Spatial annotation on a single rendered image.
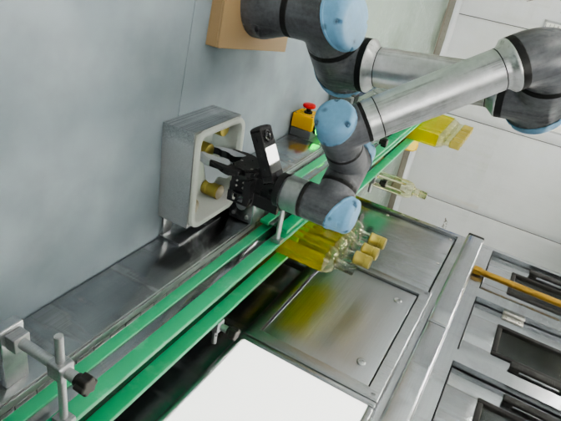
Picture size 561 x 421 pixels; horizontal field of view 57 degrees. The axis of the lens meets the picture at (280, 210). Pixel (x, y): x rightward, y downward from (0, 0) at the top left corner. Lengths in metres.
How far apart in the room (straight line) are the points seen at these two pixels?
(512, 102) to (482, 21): 5.97
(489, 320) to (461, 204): 6.01
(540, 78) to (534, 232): 6.65
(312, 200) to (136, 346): 0.41
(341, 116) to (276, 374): 0.57
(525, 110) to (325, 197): 0.41
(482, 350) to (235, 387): 0.69
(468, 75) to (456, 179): 6.55
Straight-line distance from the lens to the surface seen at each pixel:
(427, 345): 1.38
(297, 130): 1.60
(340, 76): 1.17
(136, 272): 1.10
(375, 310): 1.42
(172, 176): 1.11
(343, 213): 0.98
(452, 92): 0.95
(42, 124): 0.87
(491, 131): 7.23
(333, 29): 1.06
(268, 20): 1.13
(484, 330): 1.58
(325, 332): 1.30
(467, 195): 7.53
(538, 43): 0.99
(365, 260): 1.34
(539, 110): 1.09
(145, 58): 1.00
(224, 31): 1.12
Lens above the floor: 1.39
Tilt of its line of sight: 21 degrees down
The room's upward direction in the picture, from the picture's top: 113 degrees clockwise
